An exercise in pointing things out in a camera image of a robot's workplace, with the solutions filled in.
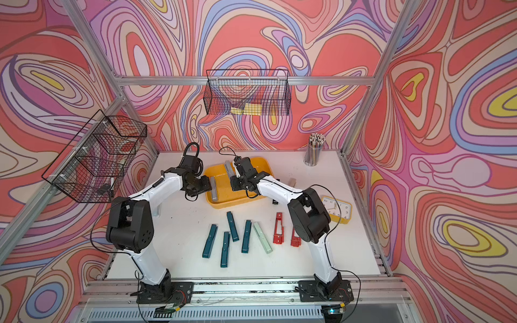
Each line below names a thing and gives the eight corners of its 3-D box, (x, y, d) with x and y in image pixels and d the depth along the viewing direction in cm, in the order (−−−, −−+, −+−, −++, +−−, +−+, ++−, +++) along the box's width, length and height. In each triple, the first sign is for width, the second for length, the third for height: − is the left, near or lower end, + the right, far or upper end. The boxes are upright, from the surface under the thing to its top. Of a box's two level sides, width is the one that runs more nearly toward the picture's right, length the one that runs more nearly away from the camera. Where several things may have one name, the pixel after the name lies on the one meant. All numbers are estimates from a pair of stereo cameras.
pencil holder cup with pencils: (304, 167, 116) (311, 142, 101) (302, 158, 121) (309, 132, 106) (317, 167, 116) (325, 142, 101) (315, 158, 121) (322, 132, 106)
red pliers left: (273, 243, 87) (273, 242, 85) (272, 214, 96) (272, 212, 94) (284, 243, 87) (284, 242, 85) (282, 214, 96) (282, 212, 94)
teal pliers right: (241, 253, 84) (241, 251, 82) (246, 222, 93) (245, 220, 91) (248, 253, 84) (248, 251, 82) (252, 222, 93) (251, 220, 91)
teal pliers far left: (203, 257, 83) (201, 255, 81) (212, 226, 92) (211, 224, 90) (208, 258, 83) (207, 256, 81) (218, 227, 92) (217, 224, 90)
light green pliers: (266, 254, 84) (266, 252, 82) (252, 225, 92) (252, 223, 90) (272, 251, 85) (272, 249, 83) (257, 223, 93) (257, 220, 91)
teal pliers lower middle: (221, 267, 81) (220, 265, 79) (224, 234, 90) (224, 231, 88) (227, 267, 81) (226, 265, 79) (230, 234, 90) (230, 231, 88)
